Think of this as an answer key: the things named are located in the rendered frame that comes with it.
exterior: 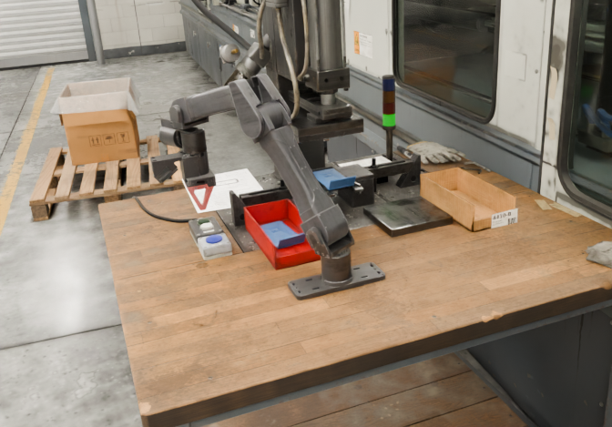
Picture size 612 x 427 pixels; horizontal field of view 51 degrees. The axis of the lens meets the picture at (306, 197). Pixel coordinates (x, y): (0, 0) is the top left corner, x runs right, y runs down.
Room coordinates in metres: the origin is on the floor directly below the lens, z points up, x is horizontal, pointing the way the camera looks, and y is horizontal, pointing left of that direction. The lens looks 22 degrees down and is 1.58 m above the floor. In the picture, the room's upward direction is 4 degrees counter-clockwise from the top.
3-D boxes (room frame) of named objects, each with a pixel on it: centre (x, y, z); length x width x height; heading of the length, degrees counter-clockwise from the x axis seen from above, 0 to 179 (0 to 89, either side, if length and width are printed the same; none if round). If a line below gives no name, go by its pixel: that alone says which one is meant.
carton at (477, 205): (1.54, -0.41, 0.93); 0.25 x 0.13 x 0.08; 19
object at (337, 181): (1.59, -0.07, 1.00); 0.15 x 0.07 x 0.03; 19
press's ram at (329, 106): (1.69, -0.04, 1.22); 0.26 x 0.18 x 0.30; 19
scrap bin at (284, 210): (1.41, 0.06, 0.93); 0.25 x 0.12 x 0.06; 19
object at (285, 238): (1.44, 0.07, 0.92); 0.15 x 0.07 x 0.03; 26
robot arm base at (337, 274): (1.20, -0.05, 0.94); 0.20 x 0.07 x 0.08; 109
